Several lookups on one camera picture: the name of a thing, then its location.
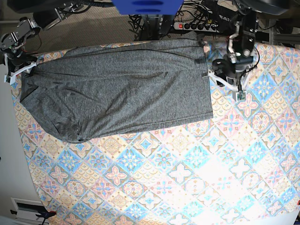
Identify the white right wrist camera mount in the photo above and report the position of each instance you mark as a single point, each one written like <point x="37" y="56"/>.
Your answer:
<point x="9" y="76"/>

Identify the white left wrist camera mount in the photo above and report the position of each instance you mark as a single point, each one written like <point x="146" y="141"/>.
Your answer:
<point x="238" y="88"/>

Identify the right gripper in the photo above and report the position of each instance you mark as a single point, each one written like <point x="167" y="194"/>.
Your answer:
<point x="15" y="60"/>

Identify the blue black clamp bottom left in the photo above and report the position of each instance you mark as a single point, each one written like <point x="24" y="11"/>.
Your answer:
<point x="44" y="214"/>

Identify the grey t-shirt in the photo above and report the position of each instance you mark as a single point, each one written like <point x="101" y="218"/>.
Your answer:
<point x="95" y="92"/>

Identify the white power strip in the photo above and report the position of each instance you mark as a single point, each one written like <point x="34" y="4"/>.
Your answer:
<point x="195" y="27"/>

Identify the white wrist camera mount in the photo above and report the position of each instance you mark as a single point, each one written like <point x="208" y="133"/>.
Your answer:
<point x="238" y="88"/>
<point x="9" y="76"/>

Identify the patterned tablecloth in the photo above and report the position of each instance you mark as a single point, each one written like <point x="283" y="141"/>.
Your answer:
<point x="240" y="166"/>

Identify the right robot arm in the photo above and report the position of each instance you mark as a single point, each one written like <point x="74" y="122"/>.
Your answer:
<point x="45" y="14"/>

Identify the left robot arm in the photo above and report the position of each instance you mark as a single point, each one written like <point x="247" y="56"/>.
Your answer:
<point x="240" y="47"/>

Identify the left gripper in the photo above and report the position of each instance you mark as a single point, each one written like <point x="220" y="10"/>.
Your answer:
<point x="230" y="72"/>

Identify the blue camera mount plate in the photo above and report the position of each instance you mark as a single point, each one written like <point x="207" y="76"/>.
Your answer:
<point x="147" y="7"/>

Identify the white vent panel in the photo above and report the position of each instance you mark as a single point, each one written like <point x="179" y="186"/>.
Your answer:
<point x="27" y="209"/>

